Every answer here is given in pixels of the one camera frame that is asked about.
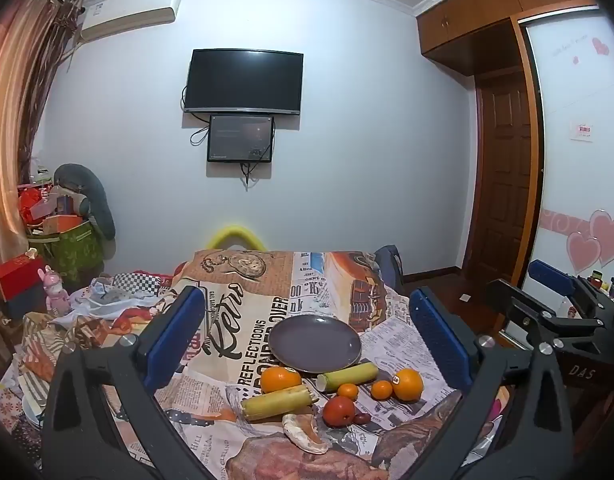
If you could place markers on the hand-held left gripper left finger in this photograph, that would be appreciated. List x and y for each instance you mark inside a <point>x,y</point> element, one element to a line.
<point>179,340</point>

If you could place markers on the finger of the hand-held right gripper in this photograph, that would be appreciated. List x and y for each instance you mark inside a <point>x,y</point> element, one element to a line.
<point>512,305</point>
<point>552,276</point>

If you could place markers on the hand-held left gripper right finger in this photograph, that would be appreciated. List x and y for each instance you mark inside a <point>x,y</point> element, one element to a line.
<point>439,340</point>

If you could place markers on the large orange with sticker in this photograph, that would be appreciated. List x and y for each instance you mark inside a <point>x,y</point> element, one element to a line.
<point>277,380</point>
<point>411,385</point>

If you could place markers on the small mandarin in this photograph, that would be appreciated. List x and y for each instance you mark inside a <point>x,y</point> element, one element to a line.
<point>382,390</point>
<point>348,392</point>

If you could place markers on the short yellow-green sugarcane piece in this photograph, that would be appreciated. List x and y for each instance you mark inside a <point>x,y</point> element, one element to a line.
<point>349,376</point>

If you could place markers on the corn cob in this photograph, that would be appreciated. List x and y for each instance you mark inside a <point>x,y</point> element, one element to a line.
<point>277,402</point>

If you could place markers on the red tomato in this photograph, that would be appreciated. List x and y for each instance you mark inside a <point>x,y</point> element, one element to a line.
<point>338,411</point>

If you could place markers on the dark grey round plate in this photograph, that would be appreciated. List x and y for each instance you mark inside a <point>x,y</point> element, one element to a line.
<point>314,342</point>

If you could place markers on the black and white checkered cloth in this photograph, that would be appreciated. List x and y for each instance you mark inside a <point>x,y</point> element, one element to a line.
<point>137,282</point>

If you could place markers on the printed newspaper-pattern tablecloth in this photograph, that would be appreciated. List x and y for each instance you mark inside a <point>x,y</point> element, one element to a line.
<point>247,290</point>

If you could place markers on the blue chair back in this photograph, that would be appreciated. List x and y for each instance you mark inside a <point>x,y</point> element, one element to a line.
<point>388,262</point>

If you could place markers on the white sliding door with hearts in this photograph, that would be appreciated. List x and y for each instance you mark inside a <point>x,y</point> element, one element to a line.
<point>577,185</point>

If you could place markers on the small red date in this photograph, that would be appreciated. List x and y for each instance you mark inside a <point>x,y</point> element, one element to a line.
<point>363,417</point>

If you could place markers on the brown wooden door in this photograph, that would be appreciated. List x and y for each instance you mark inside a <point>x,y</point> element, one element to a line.
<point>504,175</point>

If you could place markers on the yellow curved chair back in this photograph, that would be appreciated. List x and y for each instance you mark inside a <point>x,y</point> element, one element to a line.
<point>234,234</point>

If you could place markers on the pink bunny toy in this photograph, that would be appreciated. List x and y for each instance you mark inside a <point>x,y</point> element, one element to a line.
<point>56,292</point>

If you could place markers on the green storage box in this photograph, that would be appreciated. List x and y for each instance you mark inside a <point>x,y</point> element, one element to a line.
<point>74,252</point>

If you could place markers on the patchwork quilt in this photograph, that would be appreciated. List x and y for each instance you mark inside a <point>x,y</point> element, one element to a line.
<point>37,360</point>

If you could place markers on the red and white door sticker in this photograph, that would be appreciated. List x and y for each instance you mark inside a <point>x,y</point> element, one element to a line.
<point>583,131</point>

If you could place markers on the orange box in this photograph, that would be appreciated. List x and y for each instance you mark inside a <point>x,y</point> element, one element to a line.
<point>62,223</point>

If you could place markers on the grey plush toy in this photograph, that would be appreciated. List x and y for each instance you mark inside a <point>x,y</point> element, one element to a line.
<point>94,195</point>

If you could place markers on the red gift box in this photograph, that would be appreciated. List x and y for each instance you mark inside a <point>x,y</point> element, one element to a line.
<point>17,272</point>

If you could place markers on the pile of red boxes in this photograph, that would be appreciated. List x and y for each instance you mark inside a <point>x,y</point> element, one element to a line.
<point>34,205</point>

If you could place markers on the wooden overhead cabinet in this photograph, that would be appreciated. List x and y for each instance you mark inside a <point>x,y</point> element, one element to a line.
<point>467,25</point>

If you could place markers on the brown and pink curtain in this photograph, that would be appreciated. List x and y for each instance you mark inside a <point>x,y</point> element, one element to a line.
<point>17,110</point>

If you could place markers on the white air conditioner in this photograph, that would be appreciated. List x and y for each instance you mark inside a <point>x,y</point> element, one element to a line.
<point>132,15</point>

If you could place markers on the small black wall monitor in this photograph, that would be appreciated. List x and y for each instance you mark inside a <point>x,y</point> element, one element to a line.
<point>239,137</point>

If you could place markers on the black wall television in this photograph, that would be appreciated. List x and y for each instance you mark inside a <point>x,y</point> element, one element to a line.
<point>244,80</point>

